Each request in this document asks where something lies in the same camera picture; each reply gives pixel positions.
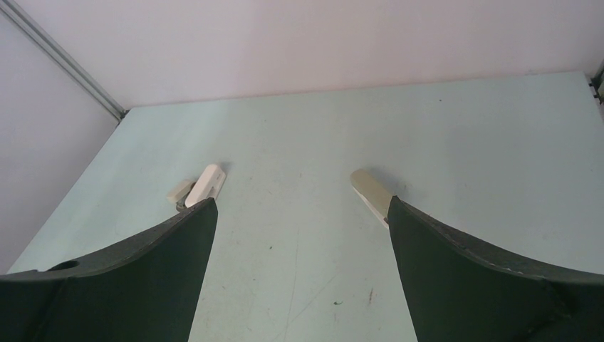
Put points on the small grey stapler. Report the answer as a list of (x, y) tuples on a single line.
[(179, 193)]

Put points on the left aluminium frame post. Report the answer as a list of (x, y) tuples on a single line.
[(39, 37)]

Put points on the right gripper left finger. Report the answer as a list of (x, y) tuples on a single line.
[(143, 288)]

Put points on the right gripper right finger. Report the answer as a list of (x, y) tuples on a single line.
[(461, 288)]

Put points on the beige stapler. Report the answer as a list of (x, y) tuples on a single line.
[(375, 196)]

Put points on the white stapler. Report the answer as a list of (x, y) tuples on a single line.
[(209, 184)]

